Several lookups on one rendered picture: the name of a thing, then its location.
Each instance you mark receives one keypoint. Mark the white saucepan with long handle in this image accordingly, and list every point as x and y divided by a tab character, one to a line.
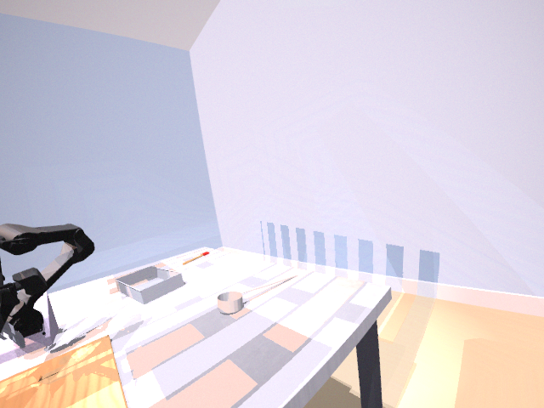
229	302

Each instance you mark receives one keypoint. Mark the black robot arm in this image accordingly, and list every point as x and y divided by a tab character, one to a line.
18	239

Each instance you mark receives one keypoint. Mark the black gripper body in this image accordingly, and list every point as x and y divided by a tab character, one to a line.
31	280

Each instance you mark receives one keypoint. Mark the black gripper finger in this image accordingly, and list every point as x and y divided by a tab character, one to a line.
7	303

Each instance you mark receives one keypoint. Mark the light wooden board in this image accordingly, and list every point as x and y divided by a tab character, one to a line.
86	377

